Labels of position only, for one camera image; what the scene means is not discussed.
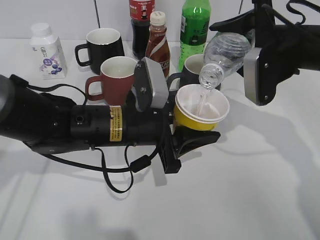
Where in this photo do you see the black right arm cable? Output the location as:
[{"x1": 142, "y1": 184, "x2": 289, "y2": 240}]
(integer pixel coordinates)
[{"x1": 261, "y1": 0, "x2": 320, "y2": 27}]

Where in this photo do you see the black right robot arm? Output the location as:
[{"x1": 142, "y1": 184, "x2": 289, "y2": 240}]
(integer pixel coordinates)
[{"x1": 209, "y1": 0, "x2": 320, "y2": 106}]

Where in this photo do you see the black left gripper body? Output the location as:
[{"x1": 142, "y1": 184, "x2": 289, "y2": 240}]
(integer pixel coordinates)
[{"x1": 70, "y1": 92, "x2": 182, "y2": 174}]

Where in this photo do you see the red ceramic mug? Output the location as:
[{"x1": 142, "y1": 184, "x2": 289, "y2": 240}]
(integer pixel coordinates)
[{"x1": 85, "y1": 56, "x2": 138, "y2": 106}]

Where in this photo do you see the black ceramic mug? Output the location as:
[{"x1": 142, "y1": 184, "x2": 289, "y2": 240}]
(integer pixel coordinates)
[{"x1": 74, "y1": 28, "x2": 125, "y2": 75}]

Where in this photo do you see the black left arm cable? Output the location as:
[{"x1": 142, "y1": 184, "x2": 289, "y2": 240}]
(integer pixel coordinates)
[{"x1": 24, "y1": 83, "x2": 161, "y2": 194}]

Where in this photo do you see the brown Nescafe coffee bottle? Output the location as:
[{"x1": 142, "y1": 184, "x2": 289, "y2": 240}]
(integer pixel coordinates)
[{"x1": 145, "y1": 11, "x2": 171, "y2": 80}]

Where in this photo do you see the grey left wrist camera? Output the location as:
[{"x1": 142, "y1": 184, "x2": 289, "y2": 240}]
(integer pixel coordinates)
[{"x1": 131, "y1": 57, "x2": 169, "y2": 112}]

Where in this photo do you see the green soda bottle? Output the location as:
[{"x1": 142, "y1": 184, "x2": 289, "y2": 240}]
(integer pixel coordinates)
[{"x1": 178, "y1": 0, "x2": 212, "y2": 71}]

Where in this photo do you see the dark blue ceramic mug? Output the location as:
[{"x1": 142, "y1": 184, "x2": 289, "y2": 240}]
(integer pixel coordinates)
[{"x1": 167, "y1": 54, "x2": 225, "y2": 95}]

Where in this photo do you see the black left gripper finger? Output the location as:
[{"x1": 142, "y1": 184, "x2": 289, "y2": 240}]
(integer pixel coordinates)
[{"x1": 172, "y1": 129, "x2": 221, "y2": 159}]

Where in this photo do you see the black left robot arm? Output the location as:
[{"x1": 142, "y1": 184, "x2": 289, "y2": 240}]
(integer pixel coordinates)
[{"x1": 0, "y1": 74, "x2": 220, "y2": 174}]

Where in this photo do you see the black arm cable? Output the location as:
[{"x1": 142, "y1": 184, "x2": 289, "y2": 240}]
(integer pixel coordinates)
[
  {"x1": 261, "y1": 0, "x2": 320, "y2": 27},
  {"x1": 24, "y1": 83, "x2": 161, "y2": 194}
]

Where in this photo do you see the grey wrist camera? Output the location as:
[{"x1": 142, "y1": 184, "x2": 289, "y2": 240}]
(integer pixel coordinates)
[
  {"x1": 131, "y1": 57, "x2": 169, "y2": 112},
  {"x1": 243, "y1": 47, "x2": 262, "y2": 106}
]

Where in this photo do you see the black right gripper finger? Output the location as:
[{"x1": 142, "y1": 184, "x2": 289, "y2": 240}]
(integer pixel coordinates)
[{"x1": 209, "y1": 11, "x2": 255, "y2": 33}]

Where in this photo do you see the cola bottle red label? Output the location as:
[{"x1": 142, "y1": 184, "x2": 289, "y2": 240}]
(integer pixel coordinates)
[{"x1": 129, "y1": 0, "x2": 155, "y2": 60}]

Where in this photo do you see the clear water bottle green label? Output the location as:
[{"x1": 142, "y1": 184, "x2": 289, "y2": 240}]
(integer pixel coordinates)
[{"x1": 199, "y1": 32, "x2": 252, "y2": 90}]

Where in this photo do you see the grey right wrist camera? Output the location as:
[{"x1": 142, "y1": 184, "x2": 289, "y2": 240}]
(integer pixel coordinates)
[{"x1": 243, "y1": 47, "x2": 262, "y2": 106}]

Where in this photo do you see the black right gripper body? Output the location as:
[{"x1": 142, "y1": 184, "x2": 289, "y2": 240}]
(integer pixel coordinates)
[{"x1": 238, "y1": 0, "x2": 297, "y2": 106}]

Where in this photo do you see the white milk bottle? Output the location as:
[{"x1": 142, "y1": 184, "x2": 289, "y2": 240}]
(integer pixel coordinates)
[{"x1": 30, "y1": 22, "x2": 68, "y2": 80}]

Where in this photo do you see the yellow paper cup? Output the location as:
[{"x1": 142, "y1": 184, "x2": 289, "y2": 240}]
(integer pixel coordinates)
[
  {"x1": 175, "y1": 84, "x2": 230, "y2": 123},
  {"x1": 173, "y1": 104, "x2": 223, "y2": 131}
]

